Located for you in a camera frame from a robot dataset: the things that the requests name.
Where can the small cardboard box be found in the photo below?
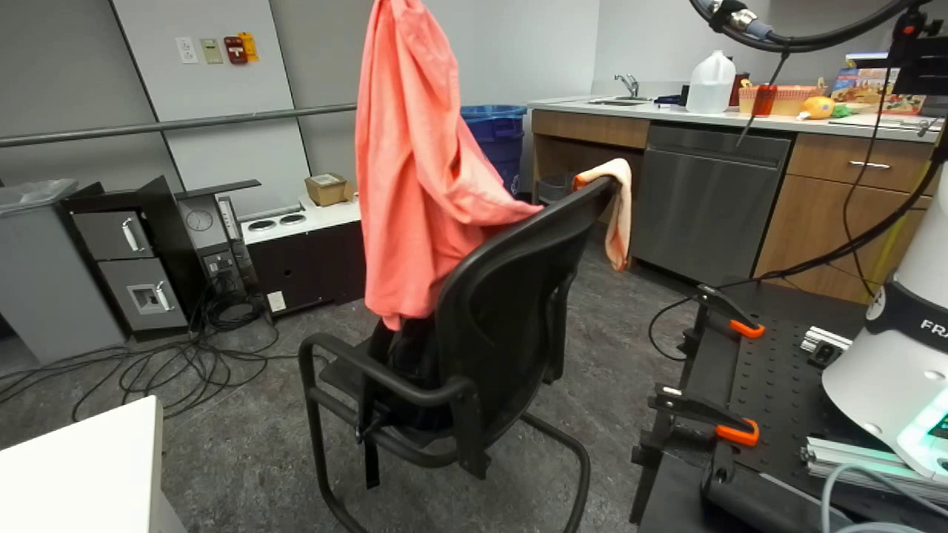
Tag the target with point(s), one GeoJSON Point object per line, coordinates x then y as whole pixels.
{"type": "Point", "coordinates": [326, 190]}

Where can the black office chair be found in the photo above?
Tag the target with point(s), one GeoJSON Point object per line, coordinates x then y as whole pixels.
{"type": "Point", "coordinates": [441, 393]}

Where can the stainless dishwasher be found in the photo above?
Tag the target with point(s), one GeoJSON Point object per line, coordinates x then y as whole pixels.
{"type": "Point", "coordinates": [706, 198]}

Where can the red fire alarm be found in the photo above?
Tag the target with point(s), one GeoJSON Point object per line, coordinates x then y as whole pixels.
{"type": "Point", "coordinates": [241, 48]}

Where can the peach pink sweatshirt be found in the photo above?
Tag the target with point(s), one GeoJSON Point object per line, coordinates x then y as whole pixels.
{"type": "Point", "coordinates": [426, 195]}

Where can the sink faucet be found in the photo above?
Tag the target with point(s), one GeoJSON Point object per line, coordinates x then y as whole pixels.
{"type": "Point", "coordinates": [629, 87]}

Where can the wooden kitchen counter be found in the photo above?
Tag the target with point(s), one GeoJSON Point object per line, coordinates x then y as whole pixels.
{"type": "Point", "coordinates": [846, 205]}

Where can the light peach cloth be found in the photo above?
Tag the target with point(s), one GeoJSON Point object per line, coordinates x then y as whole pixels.
{"type": "Point", "coordinates": [618, 238]}

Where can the black mounted camera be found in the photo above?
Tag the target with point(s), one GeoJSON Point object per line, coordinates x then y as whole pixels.
{"type": "Point", "coordinates": [920, 53]}

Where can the blue recycling bin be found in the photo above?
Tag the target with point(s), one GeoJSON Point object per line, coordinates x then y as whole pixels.
{"type": "Point", "coordinates": [498, 134]}

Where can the white plastic jug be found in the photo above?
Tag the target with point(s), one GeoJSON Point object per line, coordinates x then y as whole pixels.
{"type": "Point", "coordinates": [711, 84]}

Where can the orange handled clamp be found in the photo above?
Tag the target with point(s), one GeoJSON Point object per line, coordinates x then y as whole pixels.
{"type": "Point", "coordinates": [686, 451]}
{"type": "Point", "coordinates": [721, 315]}

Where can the white table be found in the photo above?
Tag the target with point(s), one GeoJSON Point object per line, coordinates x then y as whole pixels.
{"type": "Point", "coordinates": [99, 475]}

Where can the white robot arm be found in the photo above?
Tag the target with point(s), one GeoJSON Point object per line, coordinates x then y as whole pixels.
{"type": "Point", "coordinates": [892, 380]}

